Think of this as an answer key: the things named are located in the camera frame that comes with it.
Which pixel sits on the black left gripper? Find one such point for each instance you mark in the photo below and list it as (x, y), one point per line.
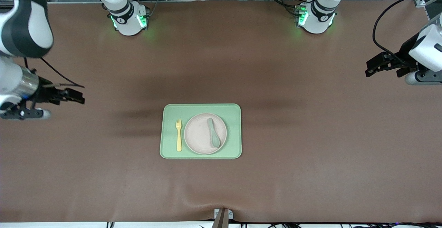
(404, 56)

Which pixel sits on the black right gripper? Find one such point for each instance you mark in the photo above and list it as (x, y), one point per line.
(46, 92)

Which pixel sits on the yellow plastic fork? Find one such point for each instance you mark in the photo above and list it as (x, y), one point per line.
(179, 141)

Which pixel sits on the beige round plate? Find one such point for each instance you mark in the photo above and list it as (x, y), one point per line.
(197, 135)

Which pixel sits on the grey-green plastic spoon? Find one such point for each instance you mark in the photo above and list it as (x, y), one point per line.
(215, 141)

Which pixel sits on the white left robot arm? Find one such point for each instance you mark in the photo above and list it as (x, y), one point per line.
(319, 19)

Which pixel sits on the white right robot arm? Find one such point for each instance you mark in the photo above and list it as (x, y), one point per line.
(127, 24)

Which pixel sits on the brown table mat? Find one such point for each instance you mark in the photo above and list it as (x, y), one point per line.
(310, 135)

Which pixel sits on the light green rectangular tray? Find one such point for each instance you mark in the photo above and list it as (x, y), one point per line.
(234, 131)

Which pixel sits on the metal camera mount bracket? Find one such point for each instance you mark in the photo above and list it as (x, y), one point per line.
(222, 219)

